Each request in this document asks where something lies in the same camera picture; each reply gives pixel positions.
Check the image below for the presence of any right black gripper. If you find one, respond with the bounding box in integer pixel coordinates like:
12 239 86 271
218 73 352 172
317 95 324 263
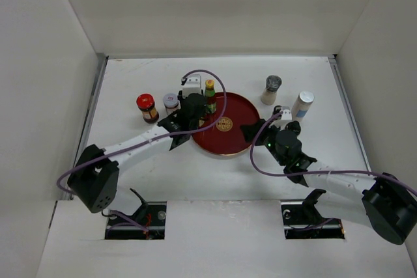
240 118 287 166

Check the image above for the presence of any green label sauce bottle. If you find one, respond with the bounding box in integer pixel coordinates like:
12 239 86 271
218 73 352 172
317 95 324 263
204 79 216 114

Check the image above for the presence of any silver lid spice jar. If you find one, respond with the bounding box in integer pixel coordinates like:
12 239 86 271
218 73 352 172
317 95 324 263
163 93 180 115

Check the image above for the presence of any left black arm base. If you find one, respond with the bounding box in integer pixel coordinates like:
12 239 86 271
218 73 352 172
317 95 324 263
102 188 167 240

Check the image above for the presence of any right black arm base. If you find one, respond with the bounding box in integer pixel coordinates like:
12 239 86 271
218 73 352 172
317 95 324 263
281 189 345 240

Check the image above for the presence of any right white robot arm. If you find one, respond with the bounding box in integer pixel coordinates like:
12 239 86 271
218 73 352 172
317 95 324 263
240 118 416 245

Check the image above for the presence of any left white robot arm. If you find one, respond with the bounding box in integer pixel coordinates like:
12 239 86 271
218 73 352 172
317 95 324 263
68 93 206 225

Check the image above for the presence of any red round tray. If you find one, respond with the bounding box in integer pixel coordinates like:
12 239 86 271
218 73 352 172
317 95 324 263
192 92 260 156

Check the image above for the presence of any black cap pepper bottle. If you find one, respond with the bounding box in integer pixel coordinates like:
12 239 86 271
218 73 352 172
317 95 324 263
285 120 301 136

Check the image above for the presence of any red lid sauce jar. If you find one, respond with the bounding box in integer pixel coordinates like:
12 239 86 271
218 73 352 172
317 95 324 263
136 93 159 124

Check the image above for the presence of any grey cap salt grinder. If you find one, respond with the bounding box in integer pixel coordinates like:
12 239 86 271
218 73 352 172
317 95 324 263
261 75 282 105

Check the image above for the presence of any white blue cylinder shaker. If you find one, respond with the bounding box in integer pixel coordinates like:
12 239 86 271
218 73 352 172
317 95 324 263
291 90 315 122

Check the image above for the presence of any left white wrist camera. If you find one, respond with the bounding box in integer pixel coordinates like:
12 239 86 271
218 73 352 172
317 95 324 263
181 74 201 99

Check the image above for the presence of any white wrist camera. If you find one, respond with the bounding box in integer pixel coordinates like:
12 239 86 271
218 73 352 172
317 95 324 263
273 105 293 128
181 74 201 99

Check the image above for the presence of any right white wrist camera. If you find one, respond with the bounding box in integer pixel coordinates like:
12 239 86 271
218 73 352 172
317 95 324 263
273 105 293 128

